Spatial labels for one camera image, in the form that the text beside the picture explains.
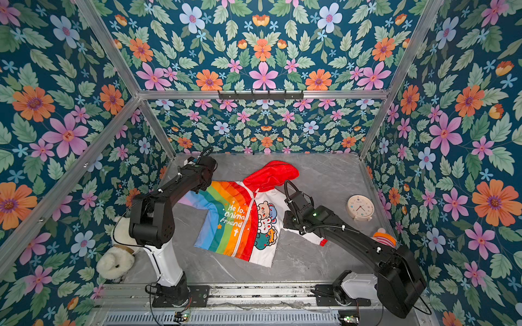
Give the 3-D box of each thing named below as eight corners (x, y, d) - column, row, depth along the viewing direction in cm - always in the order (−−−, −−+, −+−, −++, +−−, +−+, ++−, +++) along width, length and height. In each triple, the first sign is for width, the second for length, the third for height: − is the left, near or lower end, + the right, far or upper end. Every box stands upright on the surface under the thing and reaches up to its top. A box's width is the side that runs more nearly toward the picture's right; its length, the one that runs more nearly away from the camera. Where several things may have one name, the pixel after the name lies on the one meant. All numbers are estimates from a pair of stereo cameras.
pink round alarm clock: (349, 220, 95) (351, 217, 93) (343, 197, 103) (345, 194, 101) (376, 220, 95) (378, 217, 93) (368, 197, 103) (370, 194, 101)
